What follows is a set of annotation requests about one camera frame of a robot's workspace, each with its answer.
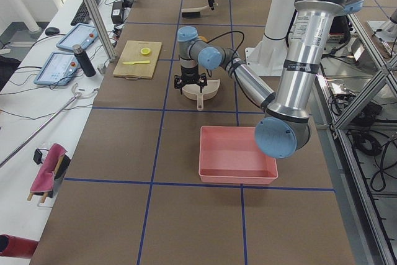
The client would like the beige dustpan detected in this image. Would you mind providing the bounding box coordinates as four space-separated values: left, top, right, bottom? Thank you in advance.
182 79 221 111

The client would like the wooden cutting board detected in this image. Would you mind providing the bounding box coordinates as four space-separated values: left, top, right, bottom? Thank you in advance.
112 40 162 79

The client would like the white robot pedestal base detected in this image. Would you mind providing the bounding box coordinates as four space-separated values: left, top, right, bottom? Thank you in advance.
246 0 295 76

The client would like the pink cloth on stand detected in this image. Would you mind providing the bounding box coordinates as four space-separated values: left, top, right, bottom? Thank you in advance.
27 143 71 203

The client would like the aluminium frame post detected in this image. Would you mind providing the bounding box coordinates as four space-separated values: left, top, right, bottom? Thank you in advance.
83 0 116 62

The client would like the yellow toy lemon slice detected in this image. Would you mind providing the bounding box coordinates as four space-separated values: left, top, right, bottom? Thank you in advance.
140 47 151 56

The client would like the far teach pendant tablet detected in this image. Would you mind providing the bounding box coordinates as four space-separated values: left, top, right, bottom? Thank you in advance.
56 23 98 52

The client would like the beige hand brush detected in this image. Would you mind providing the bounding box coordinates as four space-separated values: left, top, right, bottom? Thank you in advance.
181 3 218 19

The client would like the teach pendant tablet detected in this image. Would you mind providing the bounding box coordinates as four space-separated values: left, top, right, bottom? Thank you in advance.
33 52 80 86
56 23 98 52

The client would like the black power adapter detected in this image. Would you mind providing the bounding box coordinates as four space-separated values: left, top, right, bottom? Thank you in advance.
111 1 124 24

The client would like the black computer mouse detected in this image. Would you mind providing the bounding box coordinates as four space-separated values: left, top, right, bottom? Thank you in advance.
45 27 60 36

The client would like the black water bottle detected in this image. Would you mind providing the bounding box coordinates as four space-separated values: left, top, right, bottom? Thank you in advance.
73 44 96 78

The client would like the near teach pendant tablet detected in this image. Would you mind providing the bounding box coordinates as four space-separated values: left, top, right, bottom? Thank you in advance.
33 52 80 86

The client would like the black keyboard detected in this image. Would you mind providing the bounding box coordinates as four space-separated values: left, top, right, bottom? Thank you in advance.
70 2 91 26

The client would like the metal grabber stick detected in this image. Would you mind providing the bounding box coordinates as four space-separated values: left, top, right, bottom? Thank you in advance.
0 83 99 168

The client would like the red cylinder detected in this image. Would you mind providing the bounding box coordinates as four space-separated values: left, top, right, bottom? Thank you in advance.
1 234 38 259

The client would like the yellow toy knife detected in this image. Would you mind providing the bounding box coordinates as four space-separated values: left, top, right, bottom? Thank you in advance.
122 60 151 65

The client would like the pink plastic bin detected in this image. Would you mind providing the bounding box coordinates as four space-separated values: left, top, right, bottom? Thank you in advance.
198 126 278 185

